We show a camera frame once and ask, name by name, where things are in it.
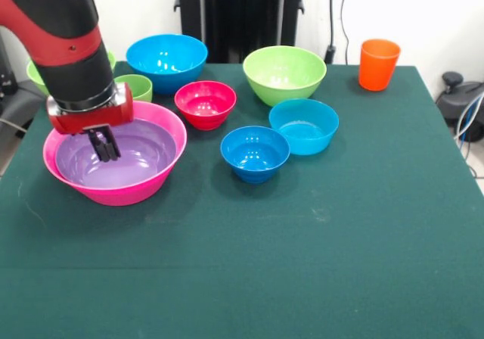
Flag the orange cup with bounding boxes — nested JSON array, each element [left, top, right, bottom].
[[358, 38, 402, 92]]

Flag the tangled floor cables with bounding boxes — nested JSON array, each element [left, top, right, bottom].
[[456, 92, 484, 181]]

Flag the blue large bowl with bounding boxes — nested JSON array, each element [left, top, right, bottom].
[[126, 33, 209, 96]]

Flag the black cable with plug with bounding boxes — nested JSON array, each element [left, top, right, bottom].
[[324, 0, 338, 64]]

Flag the lime green large bowl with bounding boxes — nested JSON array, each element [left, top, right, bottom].
[[242, 45, 327, 108], [26, 51, 117, 96]]

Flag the grey cable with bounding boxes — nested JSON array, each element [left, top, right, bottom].
[[0, 117, 28, 134]]

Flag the red small bowl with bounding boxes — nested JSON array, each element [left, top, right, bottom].
[[174, 80, 237, 132]]

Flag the thin black cable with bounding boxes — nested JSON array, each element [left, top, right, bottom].
[[340, 0, 351, 67]]

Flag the black stand base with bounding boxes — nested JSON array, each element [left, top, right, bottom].
[[434, 71, 484, 143], [0, 28, 48, 128]]

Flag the turquoise bowl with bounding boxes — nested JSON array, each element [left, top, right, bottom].
[[268, 98, 340, 156]]

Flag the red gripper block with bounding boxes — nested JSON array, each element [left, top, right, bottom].
[[47, 82, 135, 163]]

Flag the dark green table cloth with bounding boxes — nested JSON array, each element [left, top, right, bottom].
[[0, 61, 484, 339]]

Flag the dark blue small bowl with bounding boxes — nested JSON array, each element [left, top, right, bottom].
[[220, 126, 291, 185]]

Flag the pink large bowl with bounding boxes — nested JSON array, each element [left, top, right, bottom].
[[42, 100, 188, 207]]

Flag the purple shallow bowl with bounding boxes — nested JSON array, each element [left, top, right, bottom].
[[55, 119, 178, 189]]

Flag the lime green small cup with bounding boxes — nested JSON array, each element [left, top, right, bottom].
[[113, 74, 154, 104]]

